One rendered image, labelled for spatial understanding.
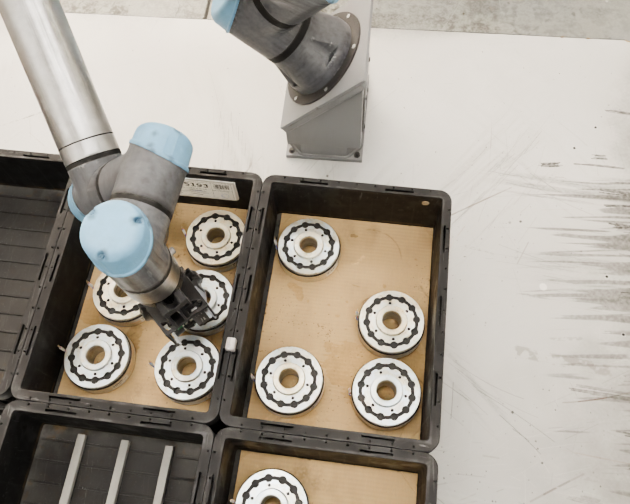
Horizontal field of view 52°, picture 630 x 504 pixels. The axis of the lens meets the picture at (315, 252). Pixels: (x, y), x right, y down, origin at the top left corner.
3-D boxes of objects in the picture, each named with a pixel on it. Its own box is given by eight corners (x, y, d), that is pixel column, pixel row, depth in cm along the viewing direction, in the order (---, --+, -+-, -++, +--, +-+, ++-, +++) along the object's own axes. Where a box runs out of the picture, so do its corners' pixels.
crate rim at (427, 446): (265, 180, 107) (264, 173, 105) (450, 198, 104) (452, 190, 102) (219, 427, 90) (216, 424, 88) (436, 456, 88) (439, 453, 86)
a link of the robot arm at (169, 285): (101, 262, 81) (155, 223, 82) (114, 275, 85) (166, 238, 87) (132, 306, 78) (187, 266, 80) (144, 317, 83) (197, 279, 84)
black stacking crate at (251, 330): (272, 209, 115) (265, 176, 105) (440, 226, 113) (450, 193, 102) (231, 437, 99) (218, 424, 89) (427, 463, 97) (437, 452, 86)
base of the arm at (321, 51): (296, 52, 130) (258, 24, 124) (351, 7, 120) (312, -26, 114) (295, 109, 122) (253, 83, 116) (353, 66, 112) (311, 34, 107)
